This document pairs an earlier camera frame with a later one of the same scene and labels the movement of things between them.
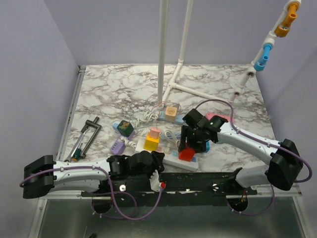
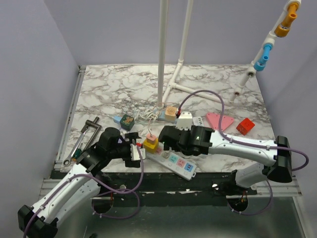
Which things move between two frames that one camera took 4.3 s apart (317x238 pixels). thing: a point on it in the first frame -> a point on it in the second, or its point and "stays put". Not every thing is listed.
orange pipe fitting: x=283 y=29 stays put
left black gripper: x=157 y=163 -> x=132 y=138
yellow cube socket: x=150 y=144 stays put
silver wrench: x=76 y=145 stays put
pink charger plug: x=154 y=132 -> x=150 y=139
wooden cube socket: x=170 y=113 stays put
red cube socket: x=186 y=154 -> x=245 y=126
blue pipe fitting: x=260 y=65 stays put
